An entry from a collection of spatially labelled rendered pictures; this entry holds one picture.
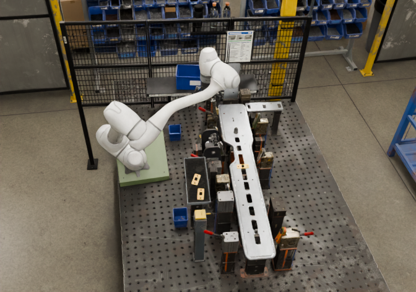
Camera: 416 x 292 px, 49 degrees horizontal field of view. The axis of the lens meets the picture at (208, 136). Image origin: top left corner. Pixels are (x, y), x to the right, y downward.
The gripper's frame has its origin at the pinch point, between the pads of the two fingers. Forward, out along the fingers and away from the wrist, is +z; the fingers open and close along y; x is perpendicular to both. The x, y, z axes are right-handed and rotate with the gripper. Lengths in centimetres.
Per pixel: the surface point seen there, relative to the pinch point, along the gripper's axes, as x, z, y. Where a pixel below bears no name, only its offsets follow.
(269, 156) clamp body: -7, 42, 44
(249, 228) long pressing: -61, 46, 22
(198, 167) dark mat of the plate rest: -24.5, 30.1, -6.7
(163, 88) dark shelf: 74, 43, -27
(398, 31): 225, 90, 247
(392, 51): 225, 116, 248
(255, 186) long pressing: -29, 46, 31
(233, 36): 90, 6, 30
